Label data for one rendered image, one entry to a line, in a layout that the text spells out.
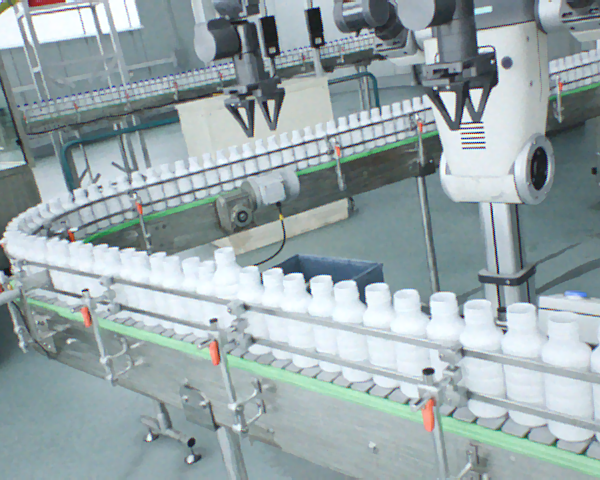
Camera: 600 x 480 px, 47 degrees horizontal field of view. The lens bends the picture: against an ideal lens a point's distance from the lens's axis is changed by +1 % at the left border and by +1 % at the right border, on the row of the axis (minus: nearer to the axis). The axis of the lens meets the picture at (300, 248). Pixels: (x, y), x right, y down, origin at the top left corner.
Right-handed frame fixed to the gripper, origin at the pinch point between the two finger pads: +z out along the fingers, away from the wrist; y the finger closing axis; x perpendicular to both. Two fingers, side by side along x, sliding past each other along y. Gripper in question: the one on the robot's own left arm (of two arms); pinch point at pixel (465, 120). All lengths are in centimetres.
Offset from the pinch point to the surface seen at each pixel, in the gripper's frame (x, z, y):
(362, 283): 54, 47, 31
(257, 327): 37, 33, -19
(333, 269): 72, 48, 40
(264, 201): 145, 45, 83
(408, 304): 2.1, 23.3, -17.3
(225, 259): 44, 21, -17
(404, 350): 2.9, 30.3, -18.8
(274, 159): 157, 33, 104
